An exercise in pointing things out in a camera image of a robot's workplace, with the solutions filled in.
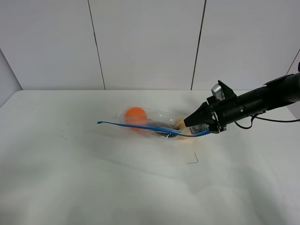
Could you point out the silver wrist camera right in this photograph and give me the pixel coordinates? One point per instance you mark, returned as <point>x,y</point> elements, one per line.
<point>217,92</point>

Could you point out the yellow pear fruit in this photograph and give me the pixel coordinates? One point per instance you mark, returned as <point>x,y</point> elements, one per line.
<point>180,125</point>

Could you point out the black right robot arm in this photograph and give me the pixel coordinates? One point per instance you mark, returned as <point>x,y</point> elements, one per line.
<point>277,93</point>

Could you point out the orange fruit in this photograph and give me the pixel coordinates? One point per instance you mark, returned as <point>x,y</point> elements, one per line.
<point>136,116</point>

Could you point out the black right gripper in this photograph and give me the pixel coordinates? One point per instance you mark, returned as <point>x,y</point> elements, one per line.
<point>209,116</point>

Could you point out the clear zip bag blue seal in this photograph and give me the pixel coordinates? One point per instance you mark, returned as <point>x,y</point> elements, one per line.
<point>153,115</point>

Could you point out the dark purple eggplant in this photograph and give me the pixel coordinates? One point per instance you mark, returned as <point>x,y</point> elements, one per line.
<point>164,125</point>

